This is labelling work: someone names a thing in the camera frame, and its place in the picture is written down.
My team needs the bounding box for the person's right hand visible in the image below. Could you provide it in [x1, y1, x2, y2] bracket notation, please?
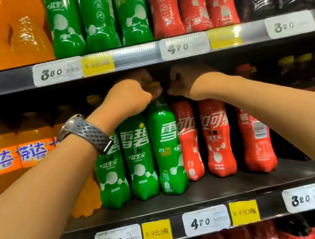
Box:
[163, 55, 241, 106]

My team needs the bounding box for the person's left hand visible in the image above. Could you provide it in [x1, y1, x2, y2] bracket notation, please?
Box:
[80, 66, 168, 138]

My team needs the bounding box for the black metal shelf rack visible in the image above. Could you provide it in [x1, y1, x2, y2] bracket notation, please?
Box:
[0, 6, 315, 239]

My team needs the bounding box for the person's right forearm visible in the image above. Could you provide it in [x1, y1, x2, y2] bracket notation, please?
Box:
[222, 60, 315, 205]

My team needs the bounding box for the person's left forearm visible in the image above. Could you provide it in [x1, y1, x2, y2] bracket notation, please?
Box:
[0, 130, 111, 239]

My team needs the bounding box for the yellow price tag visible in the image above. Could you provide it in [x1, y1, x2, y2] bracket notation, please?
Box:
[80, 50, 116, 78]
[207, 24, 244, 50]
[141, 218, 173, 239]
[229, 198, 261, 227]

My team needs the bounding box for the grey perforated-band wristwatch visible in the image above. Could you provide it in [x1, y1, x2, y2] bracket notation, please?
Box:
[53, 109, 115, 162]

